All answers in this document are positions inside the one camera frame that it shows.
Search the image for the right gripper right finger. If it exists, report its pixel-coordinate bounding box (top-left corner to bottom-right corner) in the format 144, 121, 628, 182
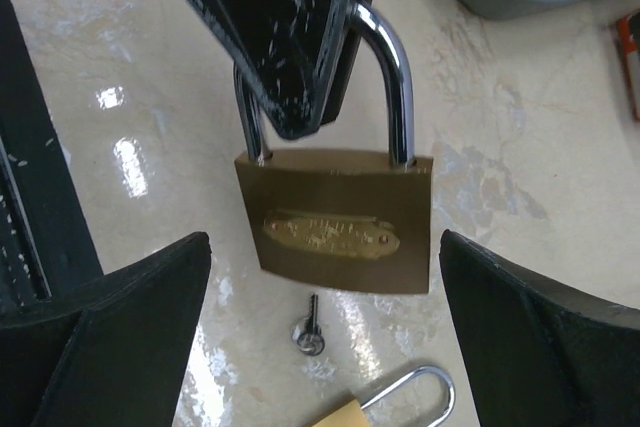
439, 230, 639, 426

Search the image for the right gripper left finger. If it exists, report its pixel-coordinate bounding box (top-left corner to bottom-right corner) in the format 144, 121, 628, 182
1, 232, 210, 426

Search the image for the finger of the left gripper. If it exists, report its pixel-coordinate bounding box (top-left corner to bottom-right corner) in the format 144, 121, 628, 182
187, 0, 353, 140
321, 0, 372, 126

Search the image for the silver key with ring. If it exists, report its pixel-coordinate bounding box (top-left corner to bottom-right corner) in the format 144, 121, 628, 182
291, 294, 325, 357

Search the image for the large brass padlock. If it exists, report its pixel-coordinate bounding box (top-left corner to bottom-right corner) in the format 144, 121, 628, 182
234, 3, 433, 295
308, 364, 456, 426

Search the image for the black green razor box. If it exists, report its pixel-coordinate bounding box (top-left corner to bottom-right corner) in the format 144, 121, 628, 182
615, 10, 640, 122

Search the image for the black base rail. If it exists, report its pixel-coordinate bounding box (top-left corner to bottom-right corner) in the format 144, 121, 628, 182
1, 0, 103, 313

